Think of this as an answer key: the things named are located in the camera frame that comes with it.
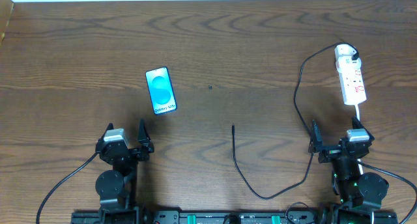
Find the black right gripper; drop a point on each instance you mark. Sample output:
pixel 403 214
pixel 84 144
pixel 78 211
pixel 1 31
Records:
pixel 334 152

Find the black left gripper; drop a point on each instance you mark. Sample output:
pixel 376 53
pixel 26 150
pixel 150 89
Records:
pixel 131 151

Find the smartphone with blue screen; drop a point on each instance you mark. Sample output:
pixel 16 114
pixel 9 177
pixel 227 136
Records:
pixel 161 90

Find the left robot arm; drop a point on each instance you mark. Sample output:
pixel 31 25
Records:
pixel 117 187

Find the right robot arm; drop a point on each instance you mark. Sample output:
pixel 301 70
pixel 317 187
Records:
pixel 360 194

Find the white USB charger plug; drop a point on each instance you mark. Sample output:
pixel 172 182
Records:
pixel 346 54

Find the white power strip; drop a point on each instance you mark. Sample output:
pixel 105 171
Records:
pixel 352 84

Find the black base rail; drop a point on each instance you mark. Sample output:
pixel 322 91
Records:
pixel 175 217

